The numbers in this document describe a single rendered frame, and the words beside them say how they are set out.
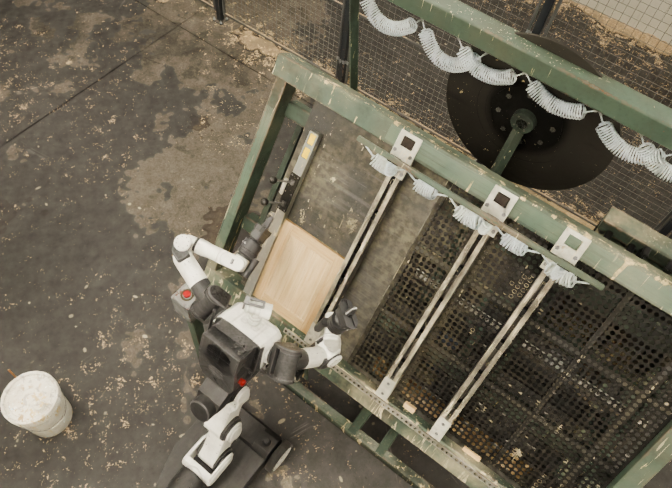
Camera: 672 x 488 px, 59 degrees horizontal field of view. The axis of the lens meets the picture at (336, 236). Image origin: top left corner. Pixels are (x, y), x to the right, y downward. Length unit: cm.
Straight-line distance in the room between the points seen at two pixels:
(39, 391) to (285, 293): 151
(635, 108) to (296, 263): 161
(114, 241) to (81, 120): 123
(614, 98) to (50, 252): 364
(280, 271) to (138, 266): 159
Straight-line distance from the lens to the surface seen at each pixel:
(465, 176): 241
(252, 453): 363
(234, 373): 251
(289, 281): 301
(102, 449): 395
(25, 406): 377
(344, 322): 235
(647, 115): 253
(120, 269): 440
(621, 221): 269
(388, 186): 259
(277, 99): 279
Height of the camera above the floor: 370
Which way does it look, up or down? 57 degrees down
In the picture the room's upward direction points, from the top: 9 degrees clockwise
